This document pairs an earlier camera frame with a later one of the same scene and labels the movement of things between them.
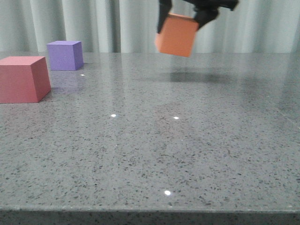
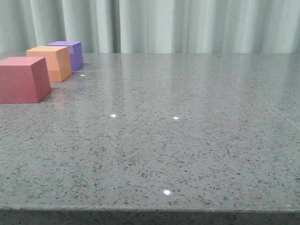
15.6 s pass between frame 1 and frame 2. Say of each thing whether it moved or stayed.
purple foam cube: stayed
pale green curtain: stayed
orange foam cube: moved
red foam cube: stayed
